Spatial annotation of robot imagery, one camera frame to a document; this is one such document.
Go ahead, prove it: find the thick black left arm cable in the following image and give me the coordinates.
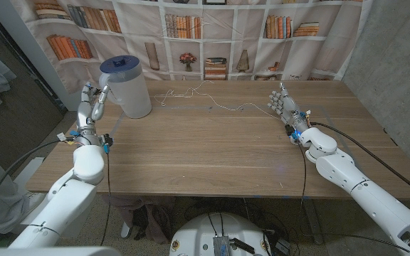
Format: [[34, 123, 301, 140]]
[[0, 138, 76, 225]]

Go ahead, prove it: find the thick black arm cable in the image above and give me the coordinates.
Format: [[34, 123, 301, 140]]
[[0, 138, 76, 225], [310, 121, 410, 203]]

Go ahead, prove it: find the white floor platform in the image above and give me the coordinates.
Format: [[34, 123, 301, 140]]
[[12, 156, 85, 238]]

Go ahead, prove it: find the printed bookshelf backdrop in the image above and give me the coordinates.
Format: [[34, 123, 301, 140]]
[[11, 0, 374, 94]]

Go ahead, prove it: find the grey tape outline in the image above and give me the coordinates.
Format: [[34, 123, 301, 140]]
[[78, 105, 375, 193]]

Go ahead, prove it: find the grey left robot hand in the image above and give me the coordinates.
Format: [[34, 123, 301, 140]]
[[75, 82, 110, 136]]

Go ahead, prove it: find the thin white string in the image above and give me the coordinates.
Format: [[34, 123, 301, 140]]
[[154, 80, 281, 120]]

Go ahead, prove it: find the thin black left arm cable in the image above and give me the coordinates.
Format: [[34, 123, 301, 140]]
[[100, 149, 112, 247]]

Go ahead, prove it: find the silver finned box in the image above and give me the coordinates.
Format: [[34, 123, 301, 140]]
[[212, 235, 231, 256]]

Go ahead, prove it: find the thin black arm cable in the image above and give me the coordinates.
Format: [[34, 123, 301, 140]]
[[296, 141, 308, 235], [100, 149, 112, 247]]

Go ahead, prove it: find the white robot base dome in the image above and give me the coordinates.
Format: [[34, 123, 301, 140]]
[[169, 212, 273, 256]]

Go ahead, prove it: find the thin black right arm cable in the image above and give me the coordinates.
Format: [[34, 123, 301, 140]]
[[296, 141, 308, 235]]

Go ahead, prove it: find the grey metal table leg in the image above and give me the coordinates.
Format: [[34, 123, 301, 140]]
[[303, 198, 325, 245]]

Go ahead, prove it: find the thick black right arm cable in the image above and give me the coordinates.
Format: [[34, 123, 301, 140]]
[[310, 121, 410, 203]]

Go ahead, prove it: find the translucent pitcher with blue lid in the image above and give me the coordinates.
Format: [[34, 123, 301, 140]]
[[98, 55, 153, 119]]

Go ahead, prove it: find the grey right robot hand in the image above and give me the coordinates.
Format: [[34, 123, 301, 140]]
[[267, 81, 312, 135]]

